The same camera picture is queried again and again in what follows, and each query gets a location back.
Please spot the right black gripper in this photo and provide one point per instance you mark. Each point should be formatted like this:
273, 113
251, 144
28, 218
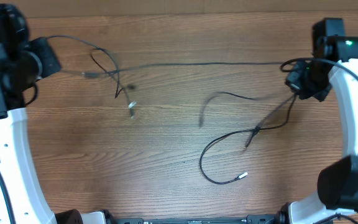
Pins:
319, 93

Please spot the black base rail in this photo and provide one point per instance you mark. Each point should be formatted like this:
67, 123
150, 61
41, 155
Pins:
250, 219

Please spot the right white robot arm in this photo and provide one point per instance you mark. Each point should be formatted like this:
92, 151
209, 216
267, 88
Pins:
333, 66

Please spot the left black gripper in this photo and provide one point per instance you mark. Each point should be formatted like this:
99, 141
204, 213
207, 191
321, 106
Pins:
45, 48

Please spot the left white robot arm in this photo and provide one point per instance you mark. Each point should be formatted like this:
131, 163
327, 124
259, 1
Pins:
21, 197

